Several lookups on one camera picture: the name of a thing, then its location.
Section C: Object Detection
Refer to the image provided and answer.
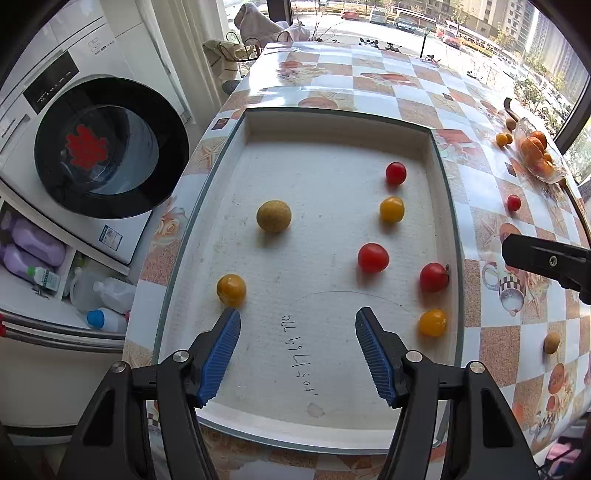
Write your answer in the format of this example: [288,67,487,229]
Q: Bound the yellow cherry tomato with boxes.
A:
[379,196,406,224]
[418,309,448,338]
[216,274,247,308]

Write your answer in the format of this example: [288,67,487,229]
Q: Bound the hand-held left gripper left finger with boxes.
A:
[58,308,242,480]

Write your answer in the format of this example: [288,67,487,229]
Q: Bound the white bottle with green label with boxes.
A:
[27,266,62,292]

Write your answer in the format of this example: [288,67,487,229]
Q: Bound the purple detergent bottle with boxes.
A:
[11,218,66,268]
[1,244,37,283]

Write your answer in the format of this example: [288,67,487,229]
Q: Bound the white washing machine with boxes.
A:
[0,0,191,278]

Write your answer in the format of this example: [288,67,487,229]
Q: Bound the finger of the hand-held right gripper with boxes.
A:
[502,234,591,305]

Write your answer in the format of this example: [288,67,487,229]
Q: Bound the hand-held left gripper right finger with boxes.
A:
[355,307,539,480]

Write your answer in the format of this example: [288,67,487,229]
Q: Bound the blue capped white bottle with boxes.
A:
[86,308,130,334]

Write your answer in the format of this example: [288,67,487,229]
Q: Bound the white shallow box tray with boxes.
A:
[152,107,464,455]

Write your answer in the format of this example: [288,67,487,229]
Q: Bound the red cherry tomato with stem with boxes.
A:
[419,261,451,294]

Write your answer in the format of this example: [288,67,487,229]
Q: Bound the clear glass bowl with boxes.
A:
[514,117,568,185]

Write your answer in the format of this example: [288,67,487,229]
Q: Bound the white bus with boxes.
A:
[444,19,505,52]

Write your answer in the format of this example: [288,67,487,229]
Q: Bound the pale crumpled cloth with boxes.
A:
[233,2,311,43]

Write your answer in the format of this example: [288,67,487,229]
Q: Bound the clear plastic bottle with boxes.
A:
[69,268,137,315]

